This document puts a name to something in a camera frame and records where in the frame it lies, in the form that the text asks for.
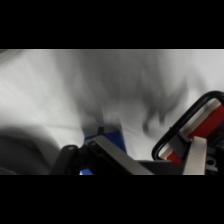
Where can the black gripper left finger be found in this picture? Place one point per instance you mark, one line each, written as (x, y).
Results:
(113, 158)

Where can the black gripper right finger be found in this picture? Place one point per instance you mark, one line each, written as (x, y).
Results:
(196, 156)

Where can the blue cube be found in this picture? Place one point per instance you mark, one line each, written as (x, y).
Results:
(111, 140)

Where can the black bowl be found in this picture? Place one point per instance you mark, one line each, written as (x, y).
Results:
(26, 153)

